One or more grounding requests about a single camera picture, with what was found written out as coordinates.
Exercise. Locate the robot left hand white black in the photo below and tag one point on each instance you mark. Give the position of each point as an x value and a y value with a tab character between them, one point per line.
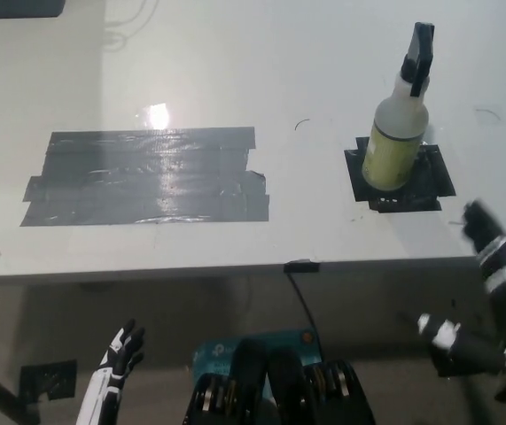
122	352

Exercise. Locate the small black tape square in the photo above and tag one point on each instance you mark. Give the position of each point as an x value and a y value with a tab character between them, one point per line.
430	181

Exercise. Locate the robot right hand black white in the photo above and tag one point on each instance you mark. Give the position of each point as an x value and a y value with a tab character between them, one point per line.
483	226

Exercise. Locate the black table leg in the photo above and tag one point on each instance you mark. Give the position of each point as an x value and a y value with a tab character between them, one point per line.
0	389

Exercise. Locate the dark flat object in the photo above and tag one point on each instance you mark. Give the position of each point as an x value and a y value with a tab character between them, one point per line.
17	8

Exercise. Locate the robot torso black blocks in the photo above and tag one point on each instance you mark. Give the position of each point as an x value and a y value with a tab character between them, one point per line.
279	389

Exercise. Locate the large grey tape patch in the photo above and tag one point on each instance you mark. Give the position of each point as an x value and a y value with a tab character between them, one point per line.
146	177

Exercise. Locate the translucent spray bottle yellow liquid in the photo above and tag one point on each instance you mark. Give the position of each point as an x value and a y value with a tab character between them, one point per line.
393	146

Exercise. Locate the teal router box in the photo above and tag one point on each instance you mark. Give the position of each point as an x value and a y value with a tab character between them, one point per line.
217	354

